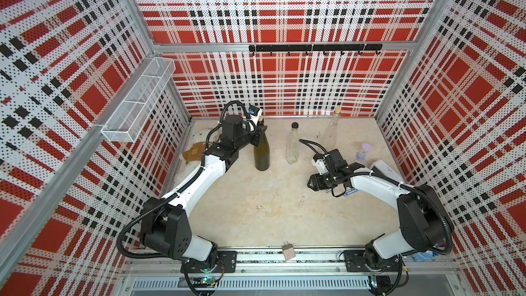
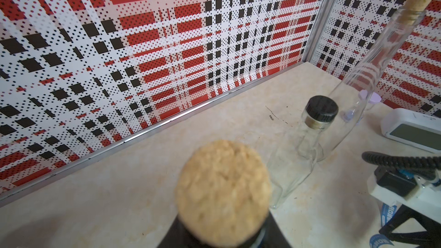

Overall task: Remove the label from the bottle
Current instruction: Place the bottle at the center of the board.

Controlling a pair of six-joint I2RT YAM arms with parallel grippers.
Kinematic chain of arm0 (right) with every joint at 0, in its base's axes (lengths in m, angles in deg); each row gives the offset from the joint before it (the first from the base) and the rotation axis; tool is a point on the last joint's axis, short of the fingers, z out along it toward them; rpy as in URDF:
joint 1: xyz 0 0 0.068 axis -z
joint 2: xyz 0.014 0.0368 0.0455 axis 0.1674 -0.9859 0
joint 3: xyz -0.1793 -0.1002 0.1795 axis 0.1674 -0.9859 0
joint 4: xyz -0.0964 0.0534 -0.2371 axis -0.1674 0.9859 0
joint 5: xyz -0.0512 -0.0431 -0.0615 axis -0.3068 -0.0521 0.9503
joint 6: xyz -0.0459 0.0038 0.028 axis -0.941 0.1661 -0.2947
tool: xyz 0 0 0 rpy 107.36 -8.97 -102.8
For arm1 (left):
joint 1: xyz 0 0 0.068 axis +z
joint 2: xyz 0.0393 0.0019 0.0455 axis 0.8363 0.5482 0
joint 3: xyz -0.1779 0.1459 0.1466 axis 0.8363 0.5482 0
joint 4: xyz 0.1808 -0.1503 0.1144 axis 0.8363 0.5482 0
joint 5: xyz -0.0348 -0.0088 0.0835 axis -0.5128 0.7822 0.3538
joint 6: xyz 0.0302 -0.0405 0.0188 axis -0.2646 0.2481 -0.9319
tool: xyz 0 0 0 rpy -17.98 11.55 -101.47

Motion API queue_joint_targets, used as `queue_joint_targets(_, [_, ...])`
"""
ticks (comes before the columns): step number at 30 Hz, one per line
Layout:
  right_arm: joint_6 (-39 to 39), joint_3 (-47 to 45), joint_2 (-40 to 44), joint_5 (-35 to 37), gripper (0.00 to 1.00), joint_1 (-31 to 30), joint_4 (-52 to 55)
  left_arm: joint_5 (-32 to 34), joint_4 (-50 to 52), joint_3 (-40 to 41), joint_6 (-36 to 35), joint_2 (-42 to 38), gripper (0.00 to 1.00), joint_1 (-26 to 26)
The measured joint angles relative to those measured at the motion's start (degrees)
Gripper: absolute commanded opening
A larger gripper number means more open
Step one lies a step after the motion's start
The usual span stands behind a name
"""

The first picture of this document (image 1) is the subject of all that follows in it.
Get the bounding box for dark green wine bottle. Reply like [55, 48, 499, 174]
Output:
[253, 116, 270, 171]

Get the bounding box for small clear black-capped bottle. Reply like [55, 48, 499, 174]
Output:
[286, 122, 299, 164]

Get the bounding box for tall clear corked bottle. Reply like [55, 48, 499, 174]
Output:
[320, 106, 342, 152]

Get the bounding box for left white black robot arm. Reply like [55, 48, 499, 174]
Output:
[141, 115, 267, 265]

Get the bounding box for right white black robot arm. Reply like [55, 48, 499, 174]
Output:
[308, 149, 454, 271]

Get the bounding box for purple sand timer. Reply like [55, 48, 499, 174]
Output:
[356, 143, 372, 161]

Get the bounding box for white rectangular device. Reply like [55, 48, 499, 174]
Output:
[369, 160, 404, 182]

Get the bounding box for white teddy bear brown shirt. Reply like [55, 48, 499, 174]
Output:
[174, 128, 212, 186]

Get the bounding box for small beige plug adapter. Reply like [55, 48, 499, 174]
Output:
[282, 243, 296, 261]

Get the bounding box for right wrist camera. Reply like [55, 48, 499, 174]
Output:
[312, 154, 328, 175]

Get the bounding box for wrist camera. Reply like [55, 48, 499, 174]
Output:
[248, 105, 262, 124]
[312, 154, 328, 175]

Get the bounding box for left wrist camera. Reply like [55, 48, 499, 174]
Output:
[248, 105, 262, 124]

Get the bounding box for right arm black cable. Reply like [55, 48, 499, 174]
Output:
[299, 138, 453, 256]

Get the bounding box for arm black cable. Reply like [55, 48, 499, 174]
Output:
[299, 138, 453, 256]
[116, 100, 253, 260]

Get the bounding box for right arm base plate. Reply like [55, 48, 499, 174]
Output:
[341, 249, 401, 274]

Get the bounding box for white wire mesh basket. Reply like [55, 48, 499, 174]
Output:
[101, 57, 175, 143]

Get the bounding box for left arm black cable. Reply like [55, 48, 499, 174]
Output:
[116, 100, 253, 260]

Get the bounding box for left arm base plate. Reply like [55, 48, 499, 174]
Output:
[180, 250, 238, 274]

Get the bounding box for black wall hook rail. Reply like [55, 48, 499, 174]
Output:
[248, 43, 384, 53]

